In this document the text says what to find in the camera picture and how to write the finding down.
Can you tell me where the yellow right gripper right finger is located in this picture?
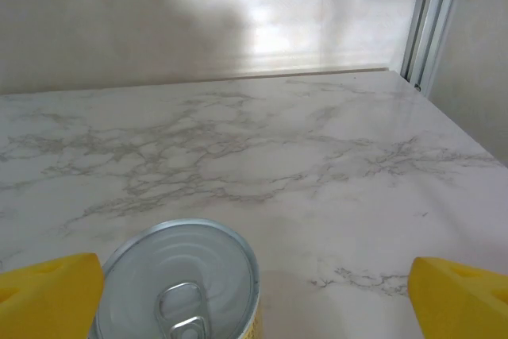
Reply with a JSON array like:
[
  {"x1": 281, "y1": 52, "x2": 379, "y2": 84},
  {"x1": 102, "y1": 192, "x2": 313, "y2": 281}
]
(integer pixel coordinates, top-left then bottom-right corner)
[{"x1": 408, "y1": 256, "x2": 508, "y2": 339}]

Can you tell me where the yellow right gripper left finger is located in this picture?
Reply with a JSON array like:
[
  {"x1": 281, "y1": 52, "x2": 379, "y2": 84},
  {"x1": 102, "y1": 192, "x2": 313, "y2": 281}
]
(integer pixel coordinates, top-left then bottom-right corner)
[{"x1": 0, "y1": 252, "x2": 105, "y2": 339}]

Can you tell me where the small silver lid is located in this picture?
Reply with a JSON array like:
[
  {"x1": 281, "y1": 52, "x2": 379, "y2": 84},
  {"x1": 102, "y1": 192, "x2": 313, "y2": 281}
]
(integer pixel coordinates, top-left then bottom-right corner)
[{"x1": 87, "y1": 218, "x2": 263, "y2": 339}]

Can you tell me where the aluminium frame post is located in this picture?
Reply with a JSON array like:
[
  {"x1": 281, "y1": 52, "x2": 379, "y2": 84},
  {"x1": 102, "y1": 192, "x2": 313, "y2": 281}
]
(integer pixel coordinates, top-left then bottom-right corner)
[{"x1": 399, "y1": 0, "x2": 465, "y2": 98}]

